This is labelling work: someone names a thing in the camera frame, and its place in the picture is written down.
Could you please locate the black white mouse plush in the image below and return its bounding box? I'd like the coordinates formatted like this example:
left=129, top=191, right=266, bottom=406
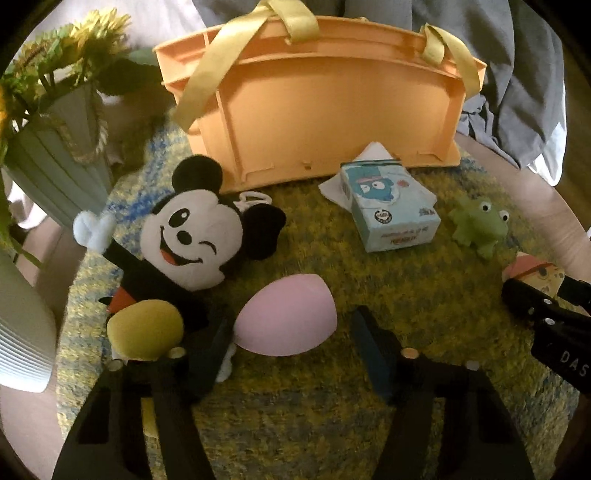
left=73, top=154, right=288, bottom=407

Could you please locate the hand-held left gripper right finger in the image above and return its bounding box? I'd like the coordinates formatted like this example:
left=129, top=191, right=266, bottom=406
left=349, top=305, right=539, bottom=480

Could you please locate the yellow blue woven mat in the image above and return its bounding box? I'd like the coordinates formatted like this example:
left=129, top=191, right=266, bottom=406
left=55, top=115, right=583, bottom=480

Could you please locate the white ribbed vase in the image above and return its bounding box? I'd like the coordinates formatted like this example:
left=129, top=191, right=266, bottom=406
left=0, top=251, right=58, bottom=394

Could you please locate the white paper tissue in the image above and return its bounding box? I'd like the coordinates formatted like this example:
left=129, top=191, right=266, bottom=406
left=318, top=141, right=437, bottom=206

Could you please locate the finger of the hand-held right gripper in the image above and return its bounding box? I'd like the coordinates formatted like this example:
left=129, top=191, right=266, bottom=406
left=502, top=277, right=591, bottom=334
left=556, top=274, right=591, bottom=318

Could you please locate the grey blanket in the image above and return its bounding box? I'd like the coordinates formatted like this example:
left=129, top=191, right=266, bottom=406
left=191, top=0, right=568, bottom=185

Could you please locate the green frog toy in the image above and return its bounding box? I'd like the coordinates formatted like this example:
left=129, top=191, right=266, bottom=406
left=447, top=198, right=511, bottom=260

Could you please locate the small pink-hatted doll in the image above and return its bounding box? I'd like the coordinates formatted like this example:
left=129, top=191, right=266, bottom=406
left=502, top=251, right=566, bottom=297

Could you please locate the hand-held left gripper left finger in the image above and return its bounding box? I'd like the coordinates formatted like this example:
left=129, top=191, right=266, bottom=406
left=51, top=318, right=236, bottom=480

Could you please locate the blue cartoon tissue pack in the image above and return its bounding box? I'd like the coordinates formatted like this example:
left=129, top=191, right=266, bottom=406
left=341, top=157, right=438, bottom=254

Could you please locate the pink egg-shaped makeup sponge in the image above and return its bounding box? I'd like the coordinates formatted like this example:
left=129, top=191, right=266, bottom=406
left=233, top=273, right=338, bottom=357

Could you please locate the artificial sunflower bouquet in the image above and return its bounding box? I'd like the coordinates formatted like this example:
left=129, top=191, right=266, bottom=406
left=0, top=9, right=162, bottom=271

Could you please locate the orange plastic basket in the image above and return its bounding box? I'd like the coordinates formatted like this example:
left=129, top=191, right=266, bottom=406
left=154, top=0, right=489, bottom=195

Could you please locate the green ribbed vase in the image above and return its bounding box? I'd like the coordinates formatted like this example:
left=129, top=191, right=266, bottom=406
left=4, top=83, right=117, bottom=230

